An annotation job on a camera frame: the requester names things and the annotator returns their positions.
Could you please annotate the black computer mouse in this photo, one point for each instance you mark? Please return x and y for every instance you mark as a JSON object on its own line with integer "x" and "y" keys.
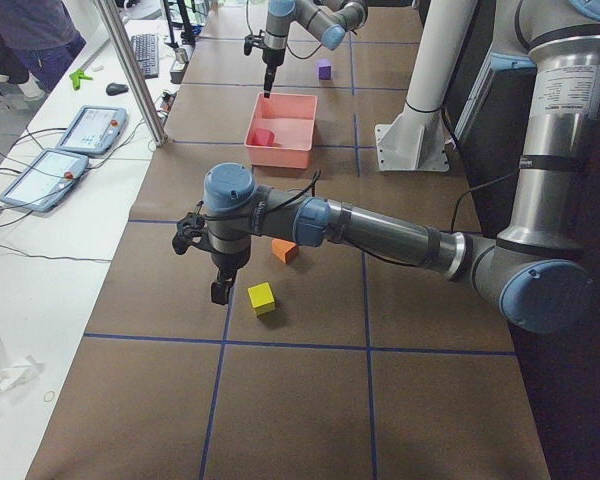
{"x": 114, "y": 89}

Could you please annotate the orange foam block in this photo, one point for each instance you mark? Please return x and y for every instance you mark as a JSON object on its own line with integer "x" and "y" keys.
{"x": 285, "y": 251}

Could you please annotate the seated person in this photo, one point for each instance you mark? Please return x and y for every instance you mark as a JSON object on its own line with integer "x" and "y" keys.
{"x": 43, "y": 37}

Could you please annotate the purple foam block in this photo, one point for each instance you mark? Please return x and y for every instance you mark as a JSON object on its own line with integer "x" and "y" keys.
{"x": 324, "y": 69}

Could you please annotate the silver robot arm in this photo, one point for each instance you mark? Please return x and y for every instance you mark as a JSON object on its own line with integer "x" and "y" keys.
{"x": 537, "y": 259}
{"x": 326, "y": 21}

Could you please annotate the crumpled white paper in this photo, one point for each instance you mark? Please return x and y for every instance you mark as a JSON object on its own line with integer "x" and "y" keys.
{"x": 13, "y": 375}

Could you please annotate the teach pendant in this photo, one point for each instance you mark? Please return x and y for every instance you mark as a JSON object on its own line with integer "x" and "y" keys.
{"x": 46, "y": 181}
{"x": 93, "y": 130}

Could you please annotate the white pedestal column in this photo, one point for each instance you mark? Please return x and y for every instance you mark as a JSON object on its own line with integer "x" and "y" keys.
{"x": 414, "y": 141}

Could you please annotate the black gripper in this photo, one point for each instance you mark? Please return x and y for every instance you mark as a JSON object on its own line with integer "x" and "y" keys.
{"x": 272, "y": 58}
{"x": 227, "y": 263}

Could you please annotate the near teach pendant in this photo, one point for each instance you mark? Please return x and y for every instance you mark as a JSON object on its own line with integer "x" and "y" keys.
{"x": 46, "y": 181}

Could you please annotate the yellow foam block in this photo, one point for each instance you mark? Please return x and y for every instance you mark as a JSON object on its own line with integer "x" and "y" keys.
{"x": 261, "y": 298}

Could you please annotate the aluminium frame post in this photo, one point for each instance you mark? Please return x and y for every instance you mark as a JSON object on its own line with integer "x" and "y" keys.
{"x": 111, "y": 19}

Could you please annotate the pink foam block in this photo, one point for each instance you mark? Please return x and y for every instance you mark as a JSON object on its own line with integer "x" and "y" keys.
{"x": 261, "y": 137}

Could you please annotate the far teach pendant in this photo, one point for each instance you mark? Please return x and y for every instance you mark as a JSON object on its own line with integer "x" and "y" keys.
{"x": 93, "y": 130}

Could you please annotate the green plastic tool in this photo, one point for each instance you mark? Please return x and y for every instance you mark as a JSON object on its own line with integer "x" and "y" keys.
{"x": 77, "y": 77}

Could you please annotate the black keyboard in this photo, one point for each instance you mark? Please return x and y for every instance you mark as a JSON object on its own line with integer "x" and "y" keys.
{"x": 145, "y": 48}

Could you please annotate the pink plastic bin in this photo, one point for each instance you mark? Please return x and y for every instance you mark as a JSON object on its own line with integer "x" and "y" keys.
{"x": 292, "y": 118}

